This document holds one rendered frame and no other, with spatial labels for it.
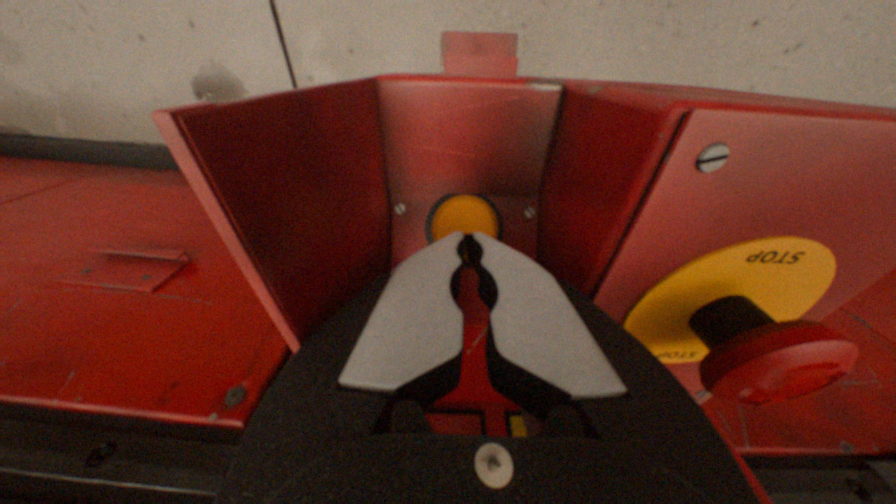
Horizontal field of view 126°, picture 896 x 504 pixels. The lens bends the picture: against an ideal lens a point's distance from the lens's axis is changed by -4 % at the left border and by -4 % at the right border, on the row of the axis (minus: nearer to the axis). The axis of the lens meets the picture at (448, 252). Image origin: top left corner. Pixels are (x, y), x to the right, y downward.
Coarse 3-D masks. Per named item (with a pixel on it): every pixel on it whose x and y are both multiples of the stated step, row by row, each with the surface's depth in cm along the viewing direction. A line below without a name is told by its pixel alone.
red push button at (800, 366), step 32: (704, 320) 9; (736, 320) 8; (768, 320) 8; (800, 320) 7; (736, 352) 7; (768, 352) 7; (800, 352) 6; (832, 352) 6; (704, 384) 8; (736, 384) 7; (768, 384) 7; (800, 384) 7
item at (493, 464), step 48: (432, 432) 5; (576, 432) 5; (288, 480) 4; (336, 480) 4; (384, 480) 4; (432, 480) 4; (480, 480) 4; (528, 480) 4; (576, 480) 4; (624, 480) 4; (672, 480) 4
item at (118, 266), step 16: (96, 256) 37; (112, 256) 38; (128, 256) 38; (144, 256) 38; (160, 256) 37; (176, 256) 37; (80, 272) 34; (96, 272) 35; (112, 272) 35; (128, 272) 35; (144, 272) 36; (160, 272) 36; (176, 272) 37; (128, 288) 33; (144, 288) 34
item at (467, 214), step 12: (444, 204) 14; (456, 204) 14; (468, 204) 14; (480, 204) 14; (444, 216) 14; (456, 216) 14; (468, 216) 14; (480, 216) 14; (492, 216) 14; (432, 228) 14; (444, 228) 14; (456, 228) 14; (468, 228) 14; (480, 228) 14; (492, 228) 14
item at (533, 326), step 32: (480, 256) 10; (512, 256) 10; (480, 288) 10; (512, 288) 8; (544, 288) 8; (512, 320) 7; (544, 320) 7; (576, 320) 7; (512, 352) 6; (544, 352) 6; (576, 352) 6; (512, 384) 6; (544, 384) 6; (576, 384) 5; (608, 384) 5; (544, 416) 6
